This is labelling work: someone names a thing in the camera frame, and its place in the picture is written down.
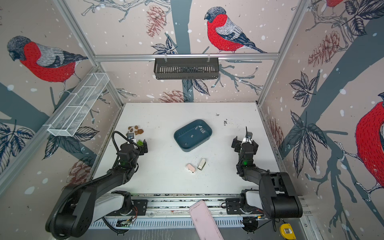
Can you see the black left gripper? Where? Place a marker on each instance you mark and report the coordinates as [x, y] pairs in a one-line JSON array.
[[144, 149]]

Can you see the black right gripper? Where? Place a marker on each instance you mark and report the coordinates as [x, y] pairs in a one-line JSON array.
[[245, 144]]

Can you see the teal plastic tray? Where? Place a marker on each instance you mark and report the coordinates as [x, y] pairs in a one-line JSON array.
[[183, 138]]

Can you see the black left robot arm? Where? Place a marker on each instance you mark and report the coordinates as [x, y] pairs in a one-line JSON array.
[[74, 211]]

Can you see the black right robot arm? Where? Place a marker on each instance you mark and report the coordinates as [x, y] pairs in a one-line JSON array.
[[277, 194]]

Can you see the staples strip in tray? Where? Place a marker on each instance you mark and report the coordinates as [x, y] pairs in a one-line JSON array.
[[201, 129]]

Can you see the pink flat case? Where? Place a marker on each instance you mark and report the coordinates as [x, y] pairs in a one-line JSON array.
[[204, 223]]

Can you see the yellow tape measure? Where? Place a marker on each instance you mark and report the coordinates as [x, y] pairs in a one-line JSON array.
[[287, 232]]

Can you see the horizontal aluminium bar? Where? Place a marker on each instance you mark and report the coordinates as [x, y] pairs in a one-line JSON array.
[[148, 58]]

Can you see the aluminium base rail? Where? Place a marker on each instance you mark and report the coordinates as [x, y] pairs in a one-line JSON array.
[[170, 211]]

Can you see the white wire basket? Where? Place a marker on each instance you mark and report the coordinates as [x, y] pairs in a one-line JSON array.
[[71, 117]]

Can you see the black wire basket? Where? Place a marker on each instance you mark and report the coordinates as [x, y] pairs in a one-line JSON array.
[[186, 68]]

